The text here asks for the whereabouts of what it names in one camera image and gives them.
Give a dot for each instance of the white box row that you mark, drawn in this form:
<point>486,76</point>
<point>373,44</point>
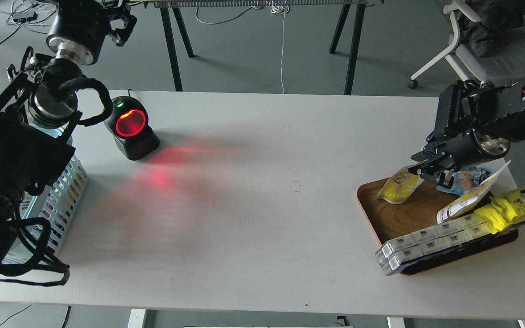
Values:
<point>431,240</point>
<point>388,270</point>

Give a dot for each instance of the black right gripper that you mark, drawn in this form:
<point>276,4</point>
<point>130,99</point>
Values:
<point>441,156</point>

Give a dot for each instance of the upper white box row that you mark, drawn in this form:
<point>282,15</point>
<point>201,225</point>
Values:
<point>431,240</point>

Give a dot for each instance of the light blue plastic basket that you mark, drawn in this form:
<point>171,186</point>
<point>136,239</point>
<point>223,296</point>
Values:
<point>58,205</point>

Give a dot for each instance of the yellow cartoon snack bag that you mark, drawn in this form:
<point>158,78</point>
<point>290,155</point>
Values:
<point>504,212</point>

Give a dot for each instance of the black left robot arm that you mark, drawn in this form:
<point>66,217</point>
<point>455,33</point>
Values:
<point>43,103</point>

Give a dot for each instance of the black power adapter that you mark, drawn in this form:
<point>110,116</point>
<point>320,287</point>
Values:
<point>24,17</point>

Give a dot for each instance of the brown wooden tray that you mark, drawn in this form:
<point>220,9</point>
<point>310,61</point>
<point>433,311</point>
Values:
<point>395,221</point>

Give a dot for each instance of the blue snack bag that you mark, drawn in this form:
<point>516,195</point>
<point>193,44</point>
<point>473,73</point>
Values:
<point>467,179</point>

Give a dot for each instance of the lower white box row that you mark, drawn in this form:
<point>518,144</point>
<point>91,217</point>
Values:
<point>388,270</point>

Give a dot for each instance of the black leg background table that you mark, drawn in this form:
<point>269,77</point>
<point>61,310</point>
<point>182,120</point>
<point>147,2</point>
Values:
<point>307,49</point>

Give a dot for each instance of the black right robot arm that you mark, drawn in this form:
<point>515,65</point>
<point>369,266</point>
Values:
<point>475,123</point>

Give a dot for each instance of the black barcode scanner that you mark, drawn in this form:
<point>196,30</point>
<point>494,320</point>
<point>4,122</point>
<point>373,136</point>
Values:
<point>129,123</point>

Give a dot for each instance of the white office chair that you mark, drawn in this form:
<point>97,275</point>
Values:
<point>487,42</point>

